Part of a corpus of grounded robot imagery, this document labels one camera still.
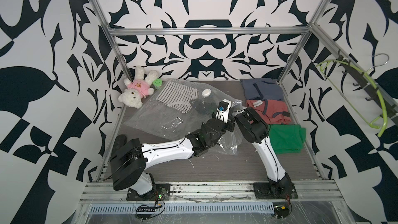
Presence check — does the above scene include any clear plastic vacuum bag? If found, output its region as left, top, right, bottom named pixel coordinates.
left=123, top=79, right=244, bottom=141

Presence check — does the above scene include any blue tank top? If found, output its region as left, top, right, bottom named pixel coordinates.
left=240, top=78, right=284, bottom=101

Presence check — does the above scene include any white round bag valve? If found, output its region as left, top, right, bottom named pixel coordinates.
left=202, top=89, right=211, bottom=97

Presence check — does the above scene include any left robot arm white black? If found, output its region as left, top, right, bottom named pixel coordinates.
left=108, top=118, right=235, bottom=196

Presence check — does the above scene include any red tank top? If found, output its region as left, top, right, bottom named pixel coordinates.
left=246, top=100, right=291, bottom=124

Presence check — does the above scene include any black oblong case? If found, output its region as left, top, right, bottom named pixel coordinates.
left=111, top=134, right=127, bottom=156

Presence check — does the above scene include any aluminium cage frame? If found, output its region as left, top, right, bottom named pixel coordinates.
left=91, top=0, right=398, bottom=183

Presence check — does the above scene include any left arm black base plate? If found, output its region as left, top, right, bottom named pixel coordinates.
left=126, top=183, right=171, bottom=202

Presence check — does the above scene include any green clothes hanger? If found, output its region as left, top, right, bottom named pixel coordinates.
left=316, top=59, right=389, bottom=138

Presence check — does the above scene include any metal wire hanger hook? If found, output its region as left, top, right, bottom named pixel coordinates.
left=365, top=53, right=390, bottom=74

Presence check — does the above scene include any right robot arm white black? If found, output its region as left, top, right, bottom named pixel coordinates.
left=234, top=107, right=294, bottom=198

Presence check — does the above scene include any striped white black garment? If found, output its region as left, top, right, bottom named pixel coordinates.
left=156, top=82, right=199, bottom=114

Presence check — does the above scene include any white slotted cable duct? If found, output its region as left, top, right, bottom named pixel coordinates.
left=90, top=202, right=274, bottom=214

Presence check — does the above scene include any white teddy bear pink shirt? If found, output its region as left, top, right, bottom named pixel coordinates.
left=118, top=66, right=160, bottom=109

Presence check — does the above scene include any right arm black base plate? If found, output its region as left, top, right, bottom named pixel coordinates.
left=253, top=181, right=298, bottom=200

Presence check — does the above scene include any green garment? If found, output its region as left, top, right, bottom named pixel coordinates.
left=269, top=124, right=306, bottom=155

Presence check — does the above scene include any black wall hook rack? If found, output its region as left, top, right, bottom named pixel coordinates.
left=335, top=50, right=398, bottom=124

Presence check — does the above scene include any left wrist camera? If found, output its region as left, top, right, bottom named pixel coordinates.
left=215, top=99, right=232, bottom=123

